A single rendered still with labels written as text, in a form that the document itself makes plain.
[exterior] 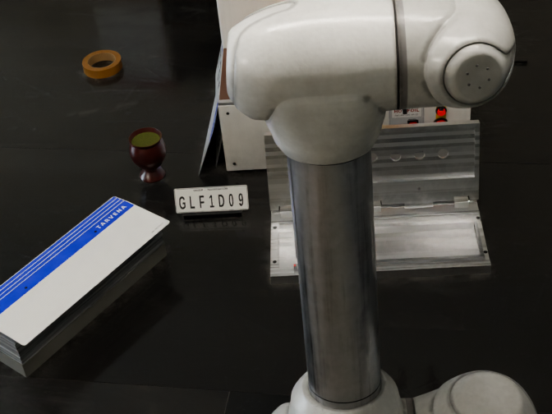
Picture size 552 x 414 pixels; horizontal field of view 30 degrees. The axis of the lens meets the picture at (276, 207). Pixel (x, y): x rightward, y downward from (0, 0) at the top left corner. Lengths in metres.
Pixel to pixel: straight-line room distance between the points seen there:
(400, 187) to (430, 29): 1.08
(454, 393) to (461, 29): 0.55
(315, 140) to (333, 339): 0.30
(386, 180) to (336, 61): 1.08
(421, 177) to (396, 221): 0.11
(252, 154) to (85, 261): 0.50
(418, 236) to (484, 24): 1.07
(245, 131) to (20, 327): 0.68
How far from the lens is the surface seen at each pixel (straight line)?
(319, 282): 1.28
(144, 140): 2.34
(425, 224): 2.18
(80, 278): 2.02
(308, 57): 1.12
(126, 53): 2.86
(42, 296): 2.01
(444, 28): 1.12
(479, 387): 1.46
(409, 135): 2.14
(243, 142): 2.31
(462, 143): 2.16
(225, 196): 2.24
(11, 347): 1.99
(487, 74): 1.11
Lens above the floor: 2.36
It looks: 40 degrees down
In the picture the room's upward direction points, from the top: 6 degrees counter-clockwise
